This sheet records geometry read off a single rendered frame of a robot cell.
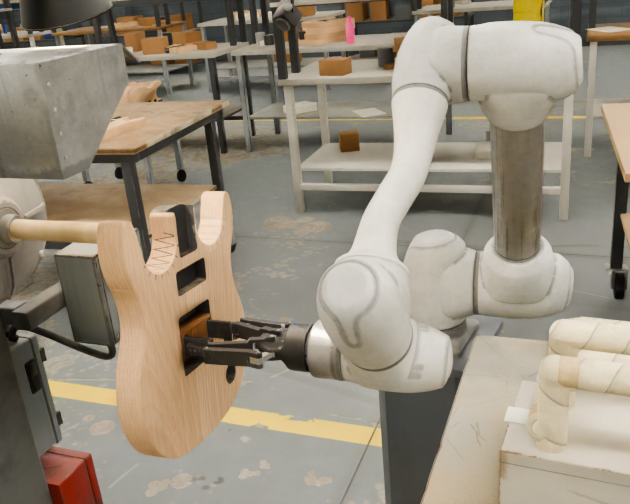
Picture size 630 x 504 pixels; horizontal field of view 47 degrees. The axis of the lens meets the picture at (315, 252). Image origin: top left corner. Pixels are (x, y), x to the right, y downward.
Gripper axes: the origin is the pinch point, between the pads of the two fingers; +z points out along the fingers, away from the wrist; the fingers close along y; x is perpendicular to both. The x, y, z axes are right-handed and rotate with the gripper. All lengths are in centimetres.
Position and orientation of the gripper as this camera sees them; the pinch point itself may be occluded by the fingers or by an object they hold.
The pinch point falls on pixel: (198, 336)
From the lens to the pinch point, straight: 122.4
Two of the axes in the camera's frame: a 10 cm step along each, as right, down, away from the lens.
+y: 3.5, -2.7, 8.9
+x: -0.6, -9.6, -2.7
